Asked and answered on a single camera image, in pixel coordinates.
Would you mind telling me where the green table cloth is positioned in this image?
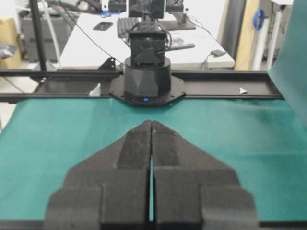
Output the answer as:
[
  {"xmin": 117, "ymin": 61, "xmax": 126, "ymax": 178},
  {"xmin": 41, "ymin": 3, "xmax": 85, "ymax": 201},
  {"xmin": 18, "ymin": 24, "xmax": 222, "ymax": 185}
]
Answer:
[{"xmin": 0, "ymin": 99, "xmax": 307, "ymax": 221}]

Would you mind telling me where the green hanging backdrop sheet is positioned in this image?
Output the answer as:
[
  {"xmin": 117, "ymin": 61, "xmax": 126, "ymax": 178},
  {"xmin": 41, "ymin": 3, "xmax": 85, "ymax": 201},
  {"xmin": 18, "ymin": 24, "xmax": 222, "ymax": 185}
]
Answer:
[{"xmin": 268, "ymin": 0, "xmax": 307, "ymax": 126}]

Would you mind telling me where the black keyboard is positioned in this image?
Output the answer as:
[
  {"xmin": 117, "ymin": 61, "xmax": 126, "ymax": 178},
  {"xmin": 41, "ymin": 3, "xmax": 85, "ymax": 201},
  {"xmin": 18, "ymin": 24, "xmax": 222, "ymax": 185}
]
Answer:
[{"xmin": 117, "ymin": 17, "xmax": 139, "ymax": 38}]

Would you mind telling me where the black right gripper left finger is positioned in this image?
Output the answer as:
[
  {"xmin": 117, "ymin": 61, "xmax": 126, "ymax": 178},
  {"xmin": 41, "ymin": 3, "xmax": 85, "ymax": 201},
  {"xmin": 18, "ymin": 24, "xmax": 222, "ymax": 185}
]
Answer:
[{"xmin": 45, "ymin": 120, "xmax": 152, "ymax": 230}]

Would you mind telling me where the blue coiled cable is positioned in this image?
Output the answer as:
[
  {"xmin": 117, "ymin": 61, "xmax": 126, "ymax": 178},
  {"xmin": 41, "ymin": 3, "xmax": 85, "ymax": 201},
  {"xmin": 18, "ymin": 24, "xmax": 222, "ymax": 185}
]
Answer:
[{"xmin": 253, "ymin": 7, "xmax": 264, "ymax": 31}]

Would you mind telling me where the cardboard box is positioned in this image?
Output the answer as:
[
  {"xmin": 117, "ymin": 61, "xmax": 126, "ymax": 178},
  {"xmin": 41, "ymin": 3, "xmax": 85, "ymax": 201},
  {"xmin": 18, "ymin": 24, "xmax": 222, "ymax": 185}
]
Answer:
[{"xmin": 0, "ymin": 17, "xmax": 22, "ymax": 70}]

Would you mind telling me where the black aluminium rail frame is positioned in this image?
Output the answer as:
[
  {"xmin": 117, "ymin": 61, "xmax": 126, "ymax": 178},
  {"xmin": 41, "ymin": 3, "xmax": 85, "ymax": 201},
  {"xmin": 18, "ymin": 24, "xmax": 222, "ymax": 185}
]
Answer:
[{"xmin": 0, "ymin": 70, "xmax": 283, "ymax": 106}]

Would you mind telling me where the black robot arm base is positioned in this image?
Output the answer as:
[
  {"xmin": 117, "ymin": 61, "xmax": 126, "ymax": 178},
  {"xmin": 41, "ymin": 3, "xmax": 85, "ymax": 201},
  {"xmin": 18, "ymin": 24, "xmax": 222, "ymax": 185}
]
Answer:
[{"xmin": 110, "ymin": 0, "xmax": 186, "ymax": 106}]

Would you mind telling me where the white desk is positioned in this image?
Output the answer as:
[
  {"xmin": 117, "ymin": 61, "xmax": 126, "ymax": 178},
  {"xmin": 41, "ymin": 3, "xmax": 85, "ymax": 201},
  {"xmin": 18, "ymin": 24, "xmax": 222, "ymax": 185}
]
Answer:
[{"xmin": 60, "ymin": 13, "xmax": 235, "ymax": 70}]

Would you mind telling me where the black smartphone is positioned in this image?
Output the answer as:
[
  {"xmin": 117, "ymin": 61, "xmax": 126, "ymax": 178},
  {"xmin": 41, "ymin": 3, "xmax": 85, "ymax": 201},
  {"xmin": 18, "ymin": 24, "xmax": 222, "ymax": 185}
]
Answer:
[{"xmin": 93, "ymin": 22, "xmax": 113, "ymax": 31}]

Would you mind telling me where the black vertical pole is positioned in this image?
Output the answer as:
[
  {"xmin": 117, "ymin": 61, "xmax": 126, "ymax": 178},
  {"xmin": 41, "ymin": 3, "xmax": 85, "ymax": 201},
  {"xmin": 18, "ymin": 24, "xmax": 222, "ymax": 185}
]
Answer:
[{"xmin": 29, "ymin": 0, "xmax": 47, "ymax": 71}]

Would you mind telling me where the grey power adapter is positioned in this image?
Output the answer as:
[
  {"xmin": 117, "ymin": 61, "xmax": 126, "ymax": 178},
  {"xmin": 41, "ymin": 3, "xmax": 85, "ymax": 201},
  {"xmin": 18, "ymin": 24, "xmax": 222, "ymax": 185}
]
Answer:
[{"xmin": 210, "ymin": 49, "xmax": 226, "ymax": 57}]

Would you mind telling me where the black monitor stand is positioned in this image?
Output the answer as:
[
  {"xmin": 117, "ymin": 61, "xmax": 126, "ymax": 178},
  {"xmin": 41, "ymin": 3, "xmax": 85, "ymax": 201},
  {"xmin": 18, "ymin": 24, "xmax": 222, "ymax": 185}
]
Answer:
[{"xmin": 160, "ymin": 0, "xmax": 196, "ymax": 31}]

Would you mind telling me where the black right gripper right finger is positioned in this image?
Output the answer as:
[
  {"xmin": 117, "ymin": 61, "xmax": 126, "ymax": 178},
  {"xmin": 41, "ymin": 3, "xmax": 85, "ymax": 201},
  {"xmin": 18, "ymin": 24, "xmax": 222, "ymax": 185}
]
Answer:
[{"xmin": 152, "ymin": 121, "xmax": 259, "ymax": 230}]

